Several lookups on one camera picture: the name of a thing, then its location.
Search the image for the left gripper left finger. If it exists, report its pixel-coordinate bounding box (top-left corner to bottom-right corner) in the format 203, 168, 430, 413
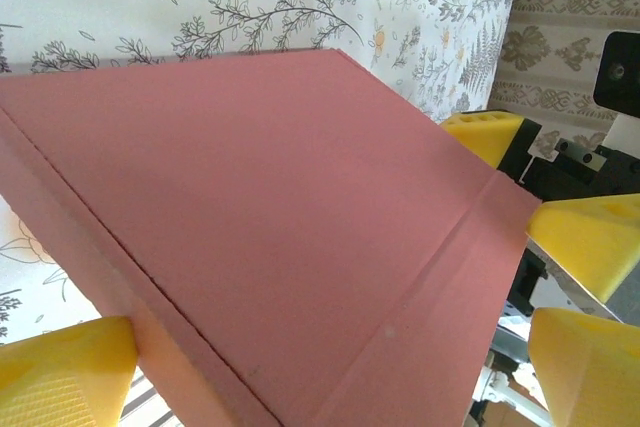
0, 315, 140, 427

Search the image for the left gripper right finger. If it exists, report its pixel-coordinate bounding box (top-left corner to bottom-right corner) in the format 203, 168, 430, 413
528, 306, 640, 427

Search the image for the white and pink cloth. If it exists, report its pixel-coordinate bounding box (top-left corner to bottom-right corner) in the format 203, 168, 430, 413
0, 46, 544, 427

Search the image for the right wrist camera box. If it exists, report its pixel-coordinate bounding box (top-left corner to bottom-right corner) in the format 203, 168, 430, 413
591, 30, 640, 148

